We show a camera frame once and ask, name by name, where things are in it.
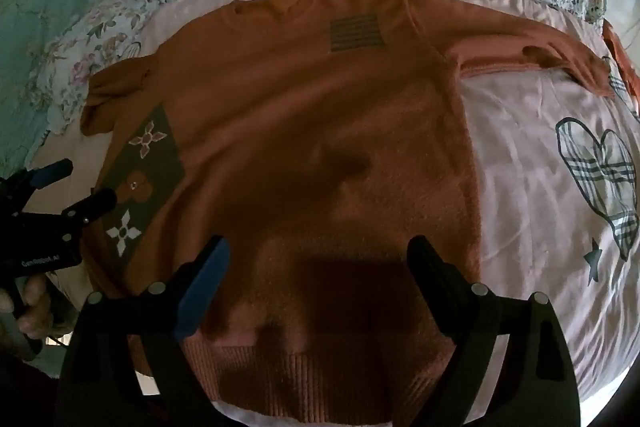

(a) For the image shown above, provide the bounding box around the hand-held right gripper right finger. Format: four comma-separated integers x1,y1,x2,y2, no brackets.
406,234,583,427

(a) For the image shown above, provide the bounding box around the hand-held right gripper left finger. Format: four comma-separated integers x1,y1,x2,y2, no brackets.
55,234,231,427

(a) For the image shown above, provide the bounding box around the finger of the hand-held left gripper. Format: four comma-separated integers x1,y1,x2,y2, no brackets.
20,158,75,190
59,188,119,229

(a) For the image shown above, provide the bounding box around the orange sweater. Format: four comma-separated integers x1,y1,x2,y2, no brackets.
80,0,618,425

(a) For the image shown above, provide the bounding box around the person's left hand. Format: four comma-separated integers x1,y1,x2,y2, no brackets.
0,276,54,341

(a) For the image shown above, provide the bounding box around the white rose print cloth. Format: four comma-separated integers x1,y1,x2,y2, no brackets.
25,0,151,125

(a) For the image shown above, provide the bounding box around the teal blanket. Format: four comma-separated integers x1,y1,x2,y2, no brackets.
0,0,108,180

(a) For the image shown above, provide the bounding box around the pink heart print blanket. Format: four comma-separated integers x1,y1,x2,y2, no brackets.
47,0,640,427

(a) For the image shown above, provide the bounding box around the small orange cloth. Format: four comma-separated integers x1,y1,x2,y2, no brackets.
602,19,640,96

